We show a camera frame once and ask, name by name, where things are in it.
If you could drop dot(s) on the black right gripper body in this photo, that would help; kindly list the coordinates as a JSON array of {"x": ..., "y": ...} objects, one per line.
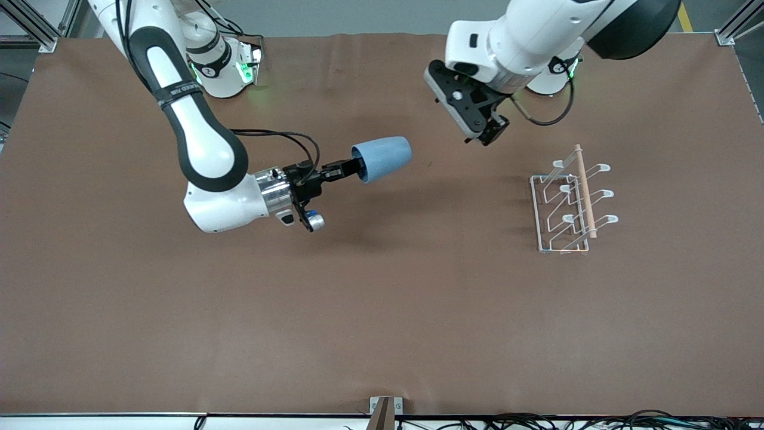
[{"x": 303, "y": 183}]

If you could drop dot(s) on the blue plastic cup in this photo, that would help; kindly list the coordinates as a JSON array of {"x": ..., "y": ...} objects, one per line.
[{"x": 385, "y": 158}]

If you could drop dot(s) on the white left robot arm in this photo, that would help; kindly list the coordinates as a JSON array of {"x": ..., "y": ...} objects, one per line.
[{"x": 537, "y": 36}]

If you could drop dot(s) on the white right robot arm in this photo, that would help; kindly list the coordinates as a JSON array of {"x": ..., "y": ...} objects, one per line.
[{"x": 203, "y": 137}]

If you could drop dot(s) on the brown table cover sheet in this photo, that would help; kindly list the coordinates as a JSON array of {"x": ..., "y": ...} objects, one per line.
[{"x": 382, "y": 298}]

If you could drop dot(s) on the metal table bracket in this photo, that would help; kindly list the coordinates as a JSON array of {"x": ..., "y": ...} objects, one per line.
[{"x": 377, "y": 406}]

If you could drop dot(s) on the aluminium frame post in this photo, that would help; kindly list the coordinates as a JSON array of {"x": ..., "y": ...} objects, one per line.
[
  {"x": 36, "y": 33},
  {"x": 731, "y": 30}
]

